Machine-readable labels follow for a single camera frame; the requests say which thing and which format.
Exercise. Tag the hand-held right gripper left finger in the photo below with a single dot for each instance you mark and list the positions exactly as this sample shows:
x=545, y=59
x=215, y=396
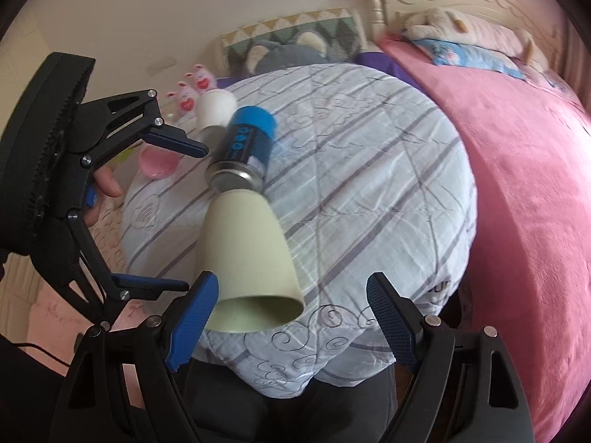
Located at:
x=190, y=320

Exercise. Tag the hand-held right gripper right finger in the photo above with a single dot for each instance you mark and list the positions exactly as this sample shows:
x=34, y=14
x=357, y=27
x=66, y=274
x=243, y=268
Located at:
x=392, y=323

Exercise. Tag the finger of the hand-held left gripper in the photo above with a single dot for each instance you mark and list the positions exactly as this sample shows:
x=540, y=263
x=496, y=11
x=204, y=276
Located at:
x=178, y=143
x=147, y=283

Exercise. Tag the beige paper cup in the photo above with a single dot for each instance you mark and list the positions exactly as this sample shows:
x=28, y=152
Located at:
x=247, y=244

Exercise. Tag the white paper cup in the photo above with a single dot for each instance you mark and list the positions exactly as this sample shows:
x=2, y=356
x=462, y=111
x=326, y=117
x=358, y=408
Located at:
x=214, y=108

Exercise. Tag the person's left hand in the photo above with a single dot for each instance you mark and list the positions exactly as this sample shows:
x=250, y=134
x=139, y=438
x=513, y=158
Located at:
x=109, y=183

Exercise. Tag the pink plastic bowl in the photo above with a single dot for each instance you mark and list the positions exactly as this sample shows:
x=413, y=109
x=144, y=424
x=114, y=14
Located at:
x=158, y=164

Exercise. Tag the pale pink printed sheet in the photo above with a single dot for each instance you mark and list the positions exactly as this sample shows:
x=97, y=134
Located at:
x=108, y=235

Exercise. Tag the blue spray can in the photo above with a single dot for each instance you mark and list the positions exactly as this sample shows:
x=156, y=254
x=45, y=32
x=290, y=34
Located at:
x=244, y=145

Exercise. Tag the person's dark pants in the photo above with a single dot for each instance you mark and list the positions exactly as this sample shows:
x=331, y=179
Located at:
x=295, y=417

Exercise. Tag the grey plush toy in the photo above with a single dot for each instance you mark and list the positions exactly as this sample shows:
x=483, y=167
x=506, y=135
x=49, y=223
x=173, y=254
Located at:
x=288, y=55

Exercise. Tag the striped light blue quilt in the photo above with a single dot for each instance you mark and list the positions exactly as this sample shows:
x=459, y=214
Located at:
x=369, y=175

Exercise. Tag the diamond patterned pillow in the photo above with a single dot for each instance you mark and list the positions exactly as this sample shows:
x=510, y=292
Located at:
x=295, y=30

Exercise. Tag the pink fleece blanket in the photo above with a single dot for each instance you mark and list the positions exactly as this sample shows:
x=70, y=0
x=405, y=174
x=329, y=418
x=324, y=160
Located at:
x=526, y=203

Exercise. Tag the purple bed sheet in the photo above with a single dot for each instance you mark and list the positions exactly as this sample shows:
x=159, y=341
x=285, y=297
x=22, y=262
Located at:
x=371, y=61

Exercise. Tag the blue printed pillow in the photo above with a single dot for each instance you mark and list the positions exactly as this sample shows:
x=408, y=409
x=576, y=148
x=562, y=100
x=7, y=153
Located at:
x=471, y=57

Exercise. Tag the white plush toy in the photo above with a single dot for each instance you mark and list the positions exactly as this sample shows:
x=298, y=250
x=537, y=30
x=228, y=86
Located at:
x=455, y=23

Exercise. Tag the pink pillow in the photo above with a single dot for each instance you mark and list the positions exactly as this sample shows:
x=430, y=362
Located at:
x=494, y=37

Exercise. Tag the cream bed post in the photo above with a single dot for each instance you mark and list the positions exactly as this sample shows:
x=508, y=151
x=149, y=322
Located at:
x=371, y=9

